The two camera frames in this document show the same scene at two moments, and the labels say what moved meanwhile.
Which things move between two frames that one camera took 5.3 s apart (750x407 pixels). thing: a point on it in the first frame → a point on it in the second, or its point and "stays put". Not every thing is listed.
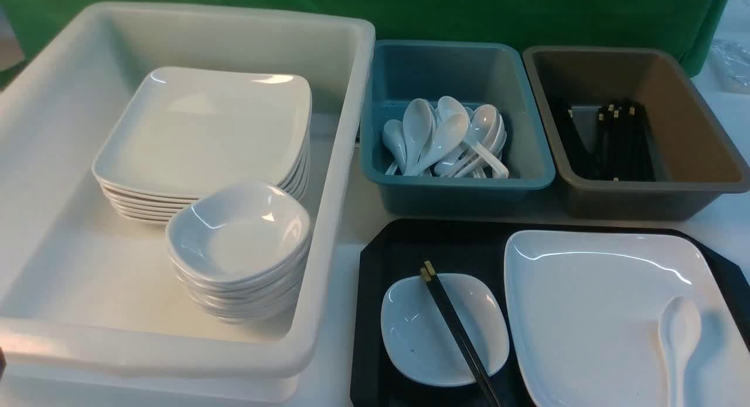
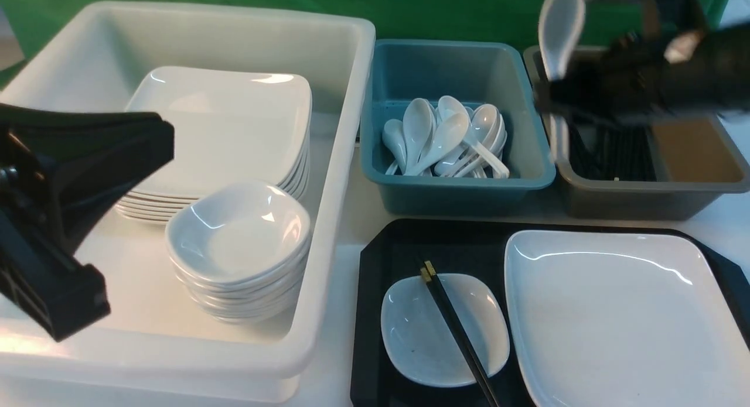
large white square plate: [585, 310] stays put
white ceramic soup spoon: [679, 327] → [561, 23]
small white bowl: [417, 346] stays put
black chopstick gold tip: [457, 338] stays put
